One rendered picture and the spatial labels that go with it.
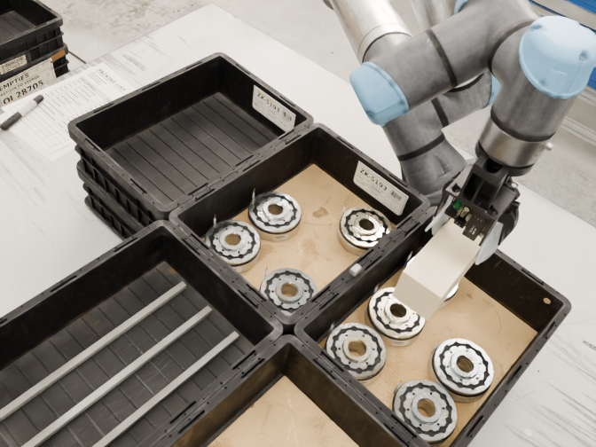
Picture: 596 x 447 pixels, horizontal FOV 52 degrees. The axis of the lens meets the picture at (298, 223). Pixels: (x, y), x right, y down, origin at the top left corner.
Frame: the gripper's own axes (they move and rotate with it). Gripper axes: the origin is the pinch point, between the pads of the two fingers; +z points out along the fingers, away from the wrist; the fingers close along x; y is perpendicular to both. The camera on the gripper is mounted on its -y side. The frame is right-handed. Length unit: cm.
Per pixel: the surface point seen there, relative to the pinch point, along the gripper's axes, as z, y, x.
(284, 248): 25.9, 2.3, -27.9
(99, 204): 33, 16, -66
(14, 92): 68, -12, -147
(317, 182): 26.1, -16.3, -33.9
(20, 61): 59, -17, -147
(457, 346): 23.0, -0.5, 7.9
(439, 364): 22.6, 5.0, 7.3
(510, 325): 26.0, -13.1, 13.3
